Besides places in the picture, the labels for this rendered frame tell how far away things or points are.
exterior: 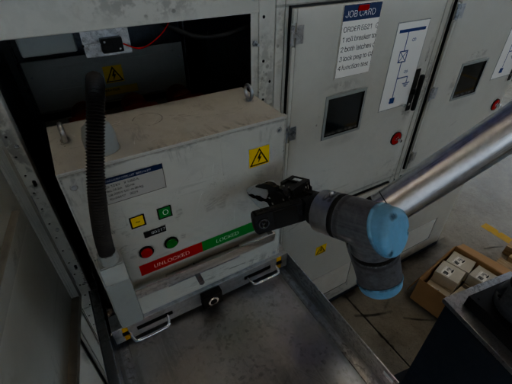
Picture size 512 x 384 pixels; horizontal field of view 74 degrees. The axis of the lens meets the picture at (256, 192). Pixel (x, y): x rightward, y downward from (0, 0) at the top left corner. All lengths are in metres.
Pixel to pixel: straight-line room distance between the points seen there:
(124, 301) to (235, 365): 0.36
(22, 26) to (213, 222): 0.56
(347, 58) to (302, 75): 0.17
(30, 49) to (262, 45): 0.53
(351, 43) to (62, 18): 0.77
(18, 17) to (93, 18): 0.13
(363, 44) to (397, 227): 0.70
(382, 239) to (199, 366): 0.60
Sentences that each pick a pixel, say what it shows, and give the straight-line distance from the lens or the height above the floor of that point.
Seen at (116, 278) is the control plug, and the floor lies 1.21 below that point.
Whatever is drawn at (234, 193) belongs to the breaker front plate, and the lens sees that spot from 0.84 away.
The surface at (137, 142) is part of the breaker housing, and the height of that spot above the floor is 1.39.
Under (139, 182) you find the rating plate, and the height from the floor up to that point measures 1.33.
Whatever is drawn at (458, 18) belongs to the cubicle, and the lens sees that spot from 1.54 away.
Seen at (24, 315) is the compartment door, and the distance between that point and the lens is 0.89.
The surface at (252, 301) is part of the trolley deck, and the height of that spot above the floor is 0.85.
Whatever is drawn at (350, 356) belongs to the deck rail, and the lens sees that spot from 1.02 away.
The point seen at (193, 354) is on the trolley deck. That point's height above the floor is 0.85.
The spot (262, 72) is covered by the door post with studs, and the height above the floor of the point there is 1.42.
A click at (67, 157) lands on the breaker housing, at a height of 1.39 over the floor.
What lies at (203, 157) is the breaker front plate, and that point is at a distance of 0.74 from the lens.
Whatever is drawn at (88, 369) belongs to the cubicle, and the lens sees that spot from 1.50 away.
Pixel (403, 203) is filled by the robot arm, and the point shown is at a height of 1.27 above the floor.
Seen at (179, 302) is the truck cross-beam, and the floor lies 0.92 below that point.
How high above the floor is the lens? 1.73
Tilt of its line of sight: 37 degrees down
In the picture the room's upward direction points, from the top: straight up
